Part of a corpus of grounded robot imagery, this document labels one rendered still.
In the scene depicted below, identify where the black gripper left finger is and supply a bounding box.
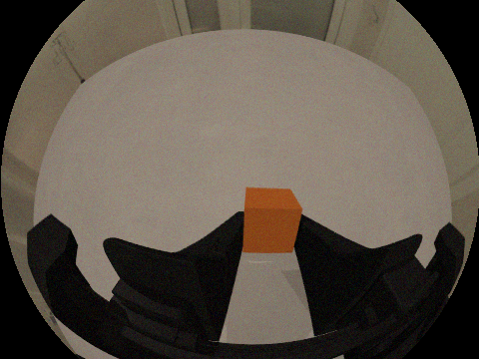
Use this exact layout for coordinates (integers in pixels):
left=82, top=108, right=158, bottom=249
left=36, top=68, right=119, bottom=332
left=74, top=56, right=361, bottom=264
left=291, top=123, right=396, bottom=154
left=103, top=211, right=244, bottom=342

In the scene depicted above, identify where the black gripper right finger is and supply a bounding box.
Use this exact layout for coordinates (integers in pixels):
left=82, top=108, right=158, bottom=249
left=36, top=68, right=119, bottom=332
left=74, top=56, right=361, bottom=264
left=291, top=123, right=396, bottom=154
left=294, top=214, right=423, bottom=336

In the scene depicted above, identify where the orange block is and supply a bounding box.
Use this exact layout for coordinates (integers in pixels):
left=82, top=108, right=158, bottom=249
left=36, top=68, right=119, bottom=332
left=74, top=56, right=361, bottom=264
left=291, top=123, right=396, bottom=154
left=243, top=187, right=302, bottom=254

